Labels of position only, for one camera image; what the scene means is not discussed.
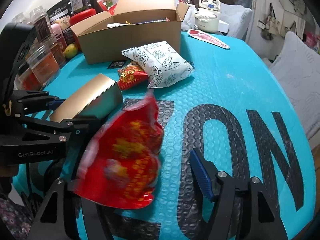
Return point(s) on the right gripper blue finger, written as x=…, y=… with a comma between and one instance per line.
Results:
x=204, y=172

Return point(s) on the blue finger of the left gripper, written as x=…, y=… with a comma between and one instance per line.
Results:
x=53, y=105

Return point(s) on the gold small box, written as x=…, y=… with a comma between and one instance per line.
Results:
x=95, y=99

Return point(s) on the small red festive snack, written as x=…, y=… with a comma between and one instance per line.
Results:
x=131, y=75

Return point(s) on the large red snack bag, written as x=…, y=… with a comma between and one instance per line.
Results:
x=120, y=165

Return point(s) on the white illustrated snack bag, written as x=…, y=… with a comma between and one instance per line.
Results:
x=163, y=65

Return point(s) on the clear jar orange label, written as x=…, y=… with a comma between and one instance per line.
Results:
x=43, y=64

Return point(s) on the yellow green citrus fruit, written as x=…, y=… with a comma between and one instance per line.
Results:
x=71, y=51

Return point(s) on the pink bottle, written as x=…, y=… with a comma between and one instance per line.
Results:
x=58, y=34

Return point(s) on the teal bubble mat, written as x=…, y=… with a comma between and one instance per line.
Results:
x=235, y=112

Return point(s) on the tall jar dark label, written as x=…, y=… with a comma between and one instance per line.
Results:
x=40, y=21

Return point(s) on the black snack pouch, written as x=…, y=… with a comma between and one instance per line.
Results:
x=64, y=9

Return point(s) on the red plastic canister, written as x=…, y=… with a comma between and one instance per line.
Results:
x=81, y=16

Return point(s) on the brown cardboard box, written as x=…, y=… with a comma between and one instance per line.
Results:
x=135, y=23

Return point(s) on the pink red flat packet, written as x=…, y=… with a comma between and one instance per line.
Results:
x=205, y=37

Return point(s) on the grey leaf pattern cushion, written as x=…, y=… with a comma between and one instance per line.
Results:
x=296, y=68

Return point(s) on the grey sofa cushion far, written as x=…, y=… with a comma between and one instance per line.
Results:
x=238, y=18

